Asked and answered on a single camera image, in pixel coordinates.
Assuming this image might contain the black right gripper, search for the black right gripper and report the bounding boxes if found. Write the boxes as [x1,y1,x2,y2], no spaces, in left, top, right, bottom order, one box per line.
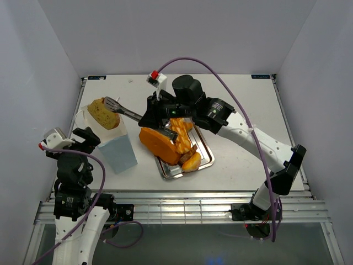
[137,91,194,130]

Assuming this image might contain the orange twisted braided bread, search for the orange twisted braided bread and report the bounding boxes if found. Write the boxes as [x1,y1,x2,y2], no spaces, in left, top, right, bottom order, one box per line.
[169,118,194,154]

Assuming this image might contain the herb speckled bread slice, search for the herb speckled bread slice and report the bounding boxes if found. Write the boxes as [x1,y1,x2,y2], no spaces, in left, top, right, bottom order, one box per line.
[87,98,120,130]

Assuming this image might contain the silver metal tongs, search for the silver metal tongs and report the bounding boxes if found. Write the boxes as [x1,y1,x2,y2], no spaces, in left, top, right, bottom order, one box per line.
[104,97,178,142]

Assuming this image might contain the large orange long loaf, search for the large orange long loaf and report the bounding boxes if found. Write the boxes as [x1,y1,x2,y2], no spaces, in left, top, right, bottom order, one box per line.
[139,127,181,165]

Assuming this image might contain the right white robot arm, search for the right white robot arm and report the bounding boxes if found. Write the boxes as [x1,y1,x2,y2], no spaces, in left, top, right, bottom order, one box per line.
[138,72,306,221]

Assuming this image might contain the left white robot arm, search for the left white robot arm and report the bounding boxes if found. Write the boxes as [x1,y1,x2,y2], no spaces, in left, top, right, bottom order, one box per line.
[40,127,117,264]

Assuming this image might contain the light blue paper bag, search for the light blue paper bag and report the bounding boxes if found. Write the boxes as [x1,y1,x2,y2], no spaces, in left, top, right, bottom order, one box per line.
[74,105,137,174]

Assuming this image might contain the brown chocolate bread piece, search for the brown chocolate bread piece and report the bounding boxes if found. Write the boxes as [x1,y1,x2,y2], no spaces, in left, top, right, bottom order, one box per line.
[178,144,197,165]

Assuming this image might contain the golden glazed bun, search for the golden glazed bun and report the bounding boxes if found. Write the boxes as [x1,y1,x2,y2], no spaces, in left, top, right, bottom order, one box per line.
[181,152,201,172]

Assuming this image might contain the silver metal tray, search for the silver metal tray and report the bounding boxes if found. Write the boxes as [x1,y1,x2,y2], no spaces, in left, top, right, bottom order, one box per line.
[156,118,215,181]

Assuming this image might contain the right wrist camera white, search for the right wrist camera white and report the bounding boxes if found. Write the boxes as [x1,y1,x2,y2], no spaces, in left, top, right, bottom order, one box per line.
[147,70,167,100]

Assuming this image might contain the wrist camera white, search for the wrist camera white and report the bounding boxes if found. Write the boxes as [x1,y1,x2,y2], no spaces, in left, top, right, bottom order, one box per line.
[39,127,74,150]
[147,70,167,100]

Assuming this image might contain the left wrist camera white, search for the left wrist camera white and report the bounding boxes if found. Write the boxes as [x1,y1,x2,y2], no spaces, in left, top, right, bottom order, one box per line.
[39,127,74,150]

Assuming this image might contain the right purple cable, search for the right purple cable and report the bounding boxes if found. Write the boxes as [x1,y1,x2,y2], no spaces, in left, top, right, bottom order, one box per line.
[157,57,284,243]

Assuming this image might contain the purple cable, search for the purple cable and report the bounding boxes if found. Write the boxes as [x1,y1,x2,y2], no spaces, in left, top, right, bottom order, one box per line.
[31,146,144,265]
[157,57,284,243]

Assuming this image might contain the aluminium table edge rail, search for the aluminium table edge rail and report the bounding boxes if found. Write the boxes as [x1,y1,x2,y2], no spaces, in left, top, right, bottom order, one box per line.
[68,77,88,135]

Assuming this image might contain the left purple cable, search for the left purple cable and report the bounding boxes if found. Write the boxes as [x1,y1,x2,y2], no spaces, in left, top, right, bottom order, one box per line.
[31,146,144,265]

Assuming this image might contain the aluminium front frame rail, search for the aluminium front frame rail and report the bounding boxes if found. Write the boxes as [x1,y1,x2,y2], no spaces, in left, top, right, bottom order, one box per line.
[33,190,331,226]

